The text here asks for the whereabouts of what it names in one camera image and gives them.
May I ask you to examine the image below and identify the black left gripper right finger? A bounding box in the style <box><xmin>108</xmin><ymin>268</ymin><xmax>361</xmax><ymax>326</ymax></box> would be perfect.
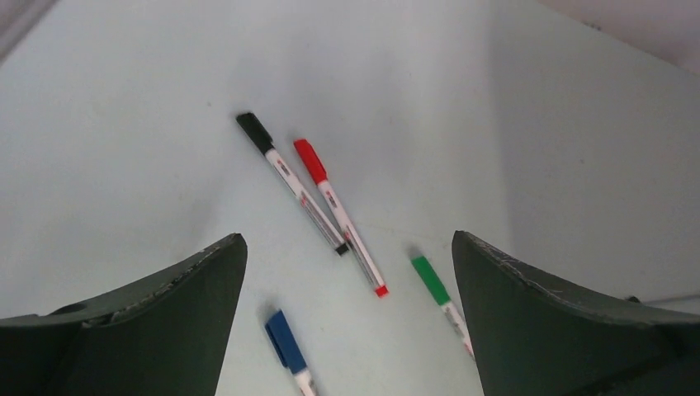
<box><xmin>452</xmin><ymin>231</ymin><xmax>699</xmax><ymax>395</ymax></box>

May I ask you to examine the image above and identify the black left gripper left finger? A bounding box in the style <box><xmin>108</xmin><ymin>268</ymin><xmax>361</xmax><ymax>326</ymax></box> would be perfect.
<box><xmin>1</xmin><ymin>233</ymin><xmax>248</xmax><ymax>395</ymax></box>

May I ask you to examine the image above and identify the blue marker cap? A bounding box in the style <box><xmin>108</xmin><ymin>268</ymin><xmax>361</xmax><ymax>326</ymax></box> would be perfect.
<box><xmin>264</xmin><ymin>310</ymin><xmax>308</xmax><ymax>375</ymax></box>

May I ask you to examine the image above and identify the green cap marker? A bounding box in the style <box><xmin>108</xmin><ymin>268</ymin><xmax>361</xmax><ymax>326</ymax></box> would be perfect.
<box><xmin>410</xmin><ymin>256</ymin><xmax>475</xmax><ymax>360</ymax></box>

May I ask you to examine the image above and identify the red cap marker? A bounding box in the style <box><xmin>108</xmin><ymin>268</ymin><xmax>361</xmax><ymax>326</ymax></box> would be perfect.
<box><xmin>293</xmin><ymin>139</ymin><xmax>389</xmax><ymax>298</ymax></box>

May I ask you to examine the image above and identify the black cap marker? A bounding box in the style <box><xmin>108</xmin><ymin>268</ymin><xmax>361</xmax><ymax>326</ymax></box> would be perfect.
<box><xmin>234</xmin><ymin>112</ymin><xmax>349</xmax><ymax>256</ymax></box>

